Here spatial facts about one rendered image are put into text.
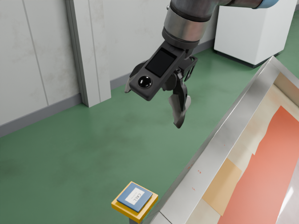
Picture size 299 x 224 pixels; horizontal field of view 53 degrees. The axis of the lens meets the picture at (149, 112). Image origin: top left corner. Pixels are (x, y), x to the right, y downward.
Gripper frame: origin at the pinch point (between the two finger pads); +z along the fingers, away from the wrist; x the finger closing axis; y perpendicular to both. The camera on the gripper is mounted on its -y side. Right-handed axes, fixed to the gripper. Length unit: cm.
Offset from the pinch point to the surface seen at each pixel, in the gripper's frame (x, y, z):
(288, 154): -29.1, 7.7, -4.6
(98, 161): 61, 87, 174
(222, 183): -20.5, -11.2, -7.0
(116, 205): 2, 6, 57
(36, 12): 175, 120, 98
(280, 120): -24.6, 15.3, -5.8
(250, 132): -20.3, 4.4, -7.0
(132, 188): 1, 14, 55
